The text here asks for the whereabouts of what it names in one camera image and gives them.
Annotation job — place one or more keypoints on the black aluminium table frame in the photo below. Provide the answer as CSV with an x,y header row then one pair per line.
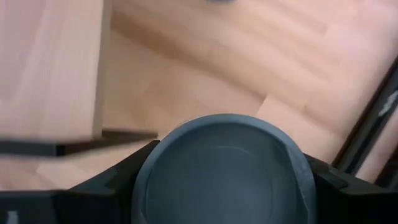
x,y
363,137

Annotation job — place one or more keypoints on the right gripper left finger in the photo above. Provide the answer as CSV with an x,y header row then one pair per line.
x,y
77,205

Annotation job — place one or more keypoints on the wooden shelf black metal frame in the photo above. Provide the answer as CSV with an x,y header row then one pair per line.
x,y
46,62

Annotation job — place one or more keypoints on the olive label tin can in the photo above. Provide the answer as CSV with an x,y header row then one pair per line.
x,y
224,174

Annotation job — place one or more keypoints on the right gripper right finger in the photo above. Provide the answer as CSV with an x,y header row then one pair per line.
x,y
357,202

